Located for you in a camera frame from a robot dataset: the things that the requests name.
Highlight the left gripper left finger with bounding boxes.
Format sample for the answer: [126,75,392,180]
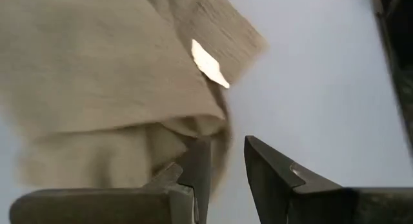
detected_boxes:
[9,137,213,224]

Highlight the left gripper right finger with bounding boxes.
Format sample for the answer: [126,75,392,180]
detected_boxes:
[243,135,413,224]

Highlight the grey-beige terry towel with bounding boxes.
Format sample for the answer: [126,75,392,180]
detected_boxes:
[0,0,269,199]

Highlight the black table frame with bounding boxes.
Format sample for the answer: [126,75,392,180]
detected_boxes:
[370,0,413,154]

